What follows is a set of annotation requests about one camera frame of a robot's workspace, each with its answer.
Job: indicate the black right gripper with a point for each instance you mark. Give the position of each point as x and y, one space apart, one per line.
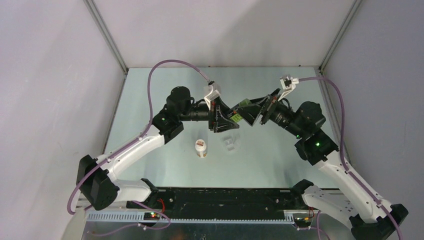
251 112

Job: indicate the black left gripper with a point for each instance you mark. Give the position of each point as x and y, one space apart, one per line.
220 123

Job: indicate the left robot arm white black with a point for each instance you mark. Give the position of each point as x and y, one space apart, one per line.
98 178

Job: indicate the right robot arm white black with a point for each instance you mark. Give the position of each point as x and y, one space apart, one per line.
360 208

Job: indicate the white pill bottle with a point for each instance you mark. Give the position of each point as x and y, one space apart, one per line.
201 148

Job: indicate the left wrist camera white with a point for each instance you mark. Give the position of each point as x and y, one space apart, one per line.
211 92

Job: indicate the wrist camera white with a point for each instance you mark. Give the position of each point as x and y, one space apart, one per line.
288 84
211 92

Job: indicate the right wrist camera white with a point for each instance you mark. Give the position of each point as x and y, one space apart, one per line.
288 84

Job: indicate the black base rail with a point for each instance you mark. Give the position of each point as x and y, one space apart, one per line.
208 203

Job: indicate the right aluminium corner post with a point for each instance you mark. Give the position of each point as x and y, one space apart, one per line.
352 12

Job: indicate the aluminium corner post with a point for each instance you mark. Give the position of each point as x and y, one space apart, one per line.
106 34
352 12

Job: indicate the white slotted cable duct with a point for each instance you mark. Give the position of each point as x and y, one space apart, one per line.
141 217

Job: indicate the left aluminium corner post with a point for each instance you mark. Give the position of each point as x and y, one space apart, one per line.
106 34

